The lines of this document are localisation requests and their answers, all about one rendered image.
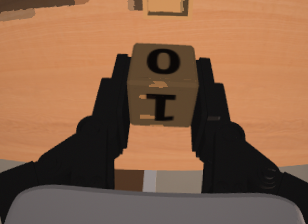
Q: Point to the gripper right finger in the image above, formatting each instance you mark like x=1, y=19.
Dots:
x=221, y=145

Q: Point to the tan number cube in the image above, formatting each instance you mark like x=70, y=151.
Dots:
x=162, y=85

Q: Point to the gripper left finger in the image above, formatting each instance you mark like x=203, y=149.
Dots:
x=85, y=159

